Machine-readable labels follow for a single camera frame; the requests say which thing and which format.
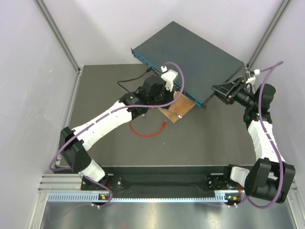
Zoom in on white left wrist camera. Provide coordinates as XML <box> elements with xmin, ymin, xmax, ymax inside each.
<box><xmin>161</xmin><ymin>66</ymin><xmax>178</xmax><ymax>92</ymax></box>

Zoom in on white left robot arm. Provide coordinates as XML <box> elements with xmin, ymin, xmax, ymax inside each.
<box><xmin>59</xmin><ymin>71</ymin><xmax>177</xmax><ymax>189</ymax></box>

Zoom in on wooden board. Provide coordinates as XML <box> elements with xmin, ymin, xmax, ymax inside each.
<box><xmin>159</xmin><ymin>94</ymin><xmax>195</xmax><ymax>123</ymax></box>

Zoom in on red ethernet cable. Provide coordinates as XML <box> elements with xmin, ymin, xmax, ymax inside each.
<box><xmin>129</xmin><ymin>119</ymin><xmax>168</xmax><ymax>138</ymax></box>

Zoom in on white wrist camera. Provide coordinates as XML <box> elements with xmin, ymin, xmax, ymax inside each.
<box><xmin>161</xmin><ymin>66</ymin><xmax>178</xmax><ymax>92</ymax></box>
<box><xmin>245</xmin><ymin>69</ymin><xmax>261</xmax><ymax>85</ymax></box>

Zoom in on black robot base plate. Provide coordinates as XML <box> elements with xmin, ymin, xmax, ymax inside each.
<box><xmin>81</xmin><ymin>166</ymin><xmax>238</xmax><ymax>192</ymax></box>

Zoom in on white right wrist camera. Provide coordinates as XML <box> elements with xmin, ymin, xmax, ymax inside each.
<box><xmin>245</xmin><ymin>69</ymin><xmax>261</xmax><ymax>85</ymax></box>

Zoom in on teal network switch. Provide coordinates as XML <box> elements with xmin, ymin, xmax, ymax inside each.
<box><xmin>132</xmin><ymin>21</ymin><xmax>244</xmax><ymax>108</ymax></box>

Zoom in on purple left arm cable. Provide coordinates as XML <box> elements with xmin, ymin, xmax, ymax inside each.
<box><xmin>49</xmin><ymin>62</ymin><xmax>185</xmax><ymax>208</ymax></box>

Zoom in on black ethernet cable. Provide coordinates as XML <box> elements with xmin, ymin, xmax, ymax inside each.
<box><xmin>117</xmin><ymin>67</ymin><xmax>152</xmax><ymax>94</ymax></box>

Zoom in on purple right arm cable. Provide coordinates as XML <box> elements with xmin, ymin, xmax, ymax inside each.
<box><xmin>246</xmin><ymin>61</ymin><xmax>286</xmax><ymax>210</ymax></box>

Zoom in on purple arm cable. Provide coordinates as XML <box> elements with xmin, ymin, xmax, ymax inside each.
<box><xmin>49</xmin><ymin>62</ymin><xmax>185</xmax><ymax>208</ymax></box>
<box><xmin>246</xmin><ymin>61</ymin><xmax>286</xmax><ymax>210</ymax></box>

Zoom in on aluminium frame rail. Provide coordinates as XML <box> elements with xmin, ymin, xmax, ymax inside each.
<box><xmin>33</xmin><ymin>0</ymin><xmax>83</xmax><ymax>177</ymax></box>

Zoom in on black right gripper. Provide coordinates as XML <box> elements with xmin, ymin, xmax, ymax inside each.
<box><xmin>211</xmin><ymin>77</ymin><xmax>255</xmax><ymax>108</ymax></box>

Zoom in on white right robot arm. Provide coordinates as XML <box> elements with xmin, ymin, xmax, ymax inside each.
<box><xmin>211</xmin><ymin>77</ymin><xmax>295</xmax><ymax>203</ymax></box>

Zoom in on grey ethernet cable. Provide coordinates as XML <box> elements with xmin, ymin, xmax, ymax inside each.
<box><xmin>166</xmin><ymin>110</ymin><xmax>183</xmax><ymax>120</ymax></box>

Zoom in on grey slotted cable duct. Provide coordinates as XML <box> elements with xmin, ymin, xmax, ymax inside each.
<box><xmin>47</xmin><ymin>190</ymin><xmax>239</xmax><ymax>203</ymax></box>

